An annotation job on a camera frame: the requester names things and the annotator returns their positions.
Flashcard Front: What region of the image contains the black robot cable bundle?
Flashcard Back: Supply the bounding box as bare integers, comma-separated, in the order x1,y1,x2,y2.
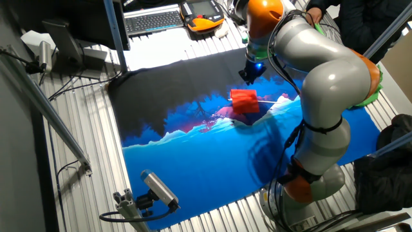
266,9,364,232

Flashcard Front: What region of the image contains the black camera cable loop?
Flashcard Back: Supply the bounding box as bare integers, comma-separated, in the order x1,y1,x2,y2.
98,206,174,223

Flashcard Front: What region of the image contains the grey monitor stand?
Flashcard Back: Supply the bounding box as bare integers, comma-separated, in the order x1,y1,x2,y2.
41,19,109,81

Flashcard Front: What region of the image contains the orange black teach pendant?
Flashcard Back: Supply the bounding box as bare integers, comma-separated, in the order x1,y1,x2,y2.
179,0,225,33

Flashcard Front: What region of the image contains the green wrist mounting plate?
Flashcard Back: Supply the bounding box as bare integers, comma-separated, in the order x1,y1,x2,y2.
246,41,274,62

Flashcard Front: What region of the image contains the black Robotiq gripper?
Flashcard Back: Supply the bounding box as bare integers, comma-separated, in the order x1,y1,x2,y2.
238,59,267,86

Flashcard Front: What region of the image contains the grey metal rail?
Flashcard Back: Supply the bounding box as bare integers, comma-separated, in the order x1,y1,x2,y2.
334,211,412,232

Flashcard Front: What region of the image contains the person right hand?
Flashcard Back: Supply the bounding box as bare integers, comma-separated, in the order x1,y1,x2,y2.
304,6,323,27

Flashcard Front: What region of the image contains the landscape printed cloth mat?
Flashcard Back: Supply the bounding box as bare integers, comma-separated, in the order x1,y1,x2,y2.
107,47,382,230

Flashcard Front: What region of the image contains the black camera ball mount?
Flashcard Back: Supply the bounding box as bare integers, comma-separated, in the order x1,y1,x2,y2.
135,189,156,217

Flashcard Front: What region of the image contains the black computer monitor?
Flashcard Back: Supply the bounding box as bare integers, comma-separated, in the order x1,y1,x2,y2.
9,0,131,52

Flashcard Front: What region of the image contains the small white lump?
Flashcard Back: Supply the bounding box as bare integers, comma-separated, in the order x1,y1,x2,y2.
214,23,230,39

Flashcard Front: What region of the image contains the black bag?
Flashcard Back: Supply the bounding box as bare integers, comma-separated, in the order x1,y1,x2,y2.
353,113,412,215

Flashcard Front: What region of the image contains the black monitor cable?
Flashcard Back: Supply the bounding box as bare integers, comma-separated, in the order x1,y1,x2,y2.
48,70,124,101

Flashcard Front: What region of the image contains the person right forearm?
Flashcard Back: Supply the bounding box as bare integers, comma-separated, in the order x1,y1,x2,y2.
305,0,329,13

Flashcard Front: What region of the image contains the person dark jacket torso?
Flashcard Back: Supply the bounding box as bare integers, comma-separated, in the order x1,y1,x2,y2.
305,0,412,64

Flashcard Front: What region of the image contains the small white sheet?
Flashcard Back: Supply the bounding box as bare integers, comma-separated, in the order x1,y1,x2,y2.
21,30,59,51

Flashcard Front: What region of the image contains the aluminium extrusion bracket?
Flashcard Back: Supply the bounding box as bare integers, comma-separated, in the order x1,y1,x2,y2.
112,188,151,232

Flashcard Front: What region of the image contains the black computer keyboard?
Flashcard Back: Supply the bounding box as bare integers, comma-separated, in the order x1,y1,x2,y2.
123,3,185,37

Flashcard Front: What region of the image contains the aluminium frame bar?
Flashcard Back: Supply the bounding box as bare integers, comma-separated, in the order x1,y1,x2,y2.
366,131,412,159
102,0,129,73
362,1,412,59
0,48,93,177

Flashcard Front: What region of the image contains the small silver camera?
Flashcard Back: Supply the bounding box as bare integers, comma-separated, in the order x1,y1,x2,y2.
38,41,53,73

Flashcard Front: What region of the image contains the silver camera with blue cap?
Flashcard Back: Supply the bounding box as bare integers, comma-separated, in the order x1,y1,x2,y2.
140,169,181,214

